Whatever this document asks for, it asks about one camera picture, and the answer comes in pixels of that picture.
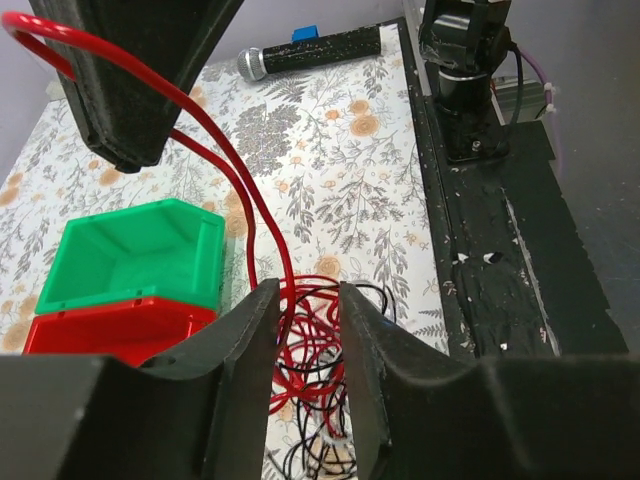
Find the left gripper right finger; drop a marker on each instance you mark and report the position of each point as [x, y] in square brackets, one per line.
[416, 413]

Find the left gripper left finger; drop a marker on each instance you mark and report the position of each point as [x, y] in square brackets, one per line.
[195, 411]

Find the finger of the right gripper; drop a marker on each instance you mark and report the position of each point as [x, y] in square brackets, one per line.
[119, 117]

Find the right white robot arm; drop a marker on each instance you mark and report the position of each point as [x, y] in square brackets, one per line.
[466, 40]

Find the black microphone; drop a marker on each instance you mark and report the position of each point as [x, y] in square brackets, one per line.
[254, 64]

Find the red bin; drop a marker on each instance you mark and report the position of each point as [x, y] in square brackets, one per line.
[132, 331]

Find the small blue block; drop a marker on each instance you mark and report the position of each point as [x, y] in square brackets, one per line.
[305, 33]

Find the right green bin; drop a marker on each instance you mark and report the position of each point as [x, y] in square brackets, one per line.
[168, 249]

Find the floral table mat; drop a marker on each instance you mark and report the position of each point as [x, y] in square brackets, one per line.
[316, 175]

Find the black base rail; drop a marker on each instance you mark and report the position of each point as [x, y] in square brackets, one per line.
[513, 275]

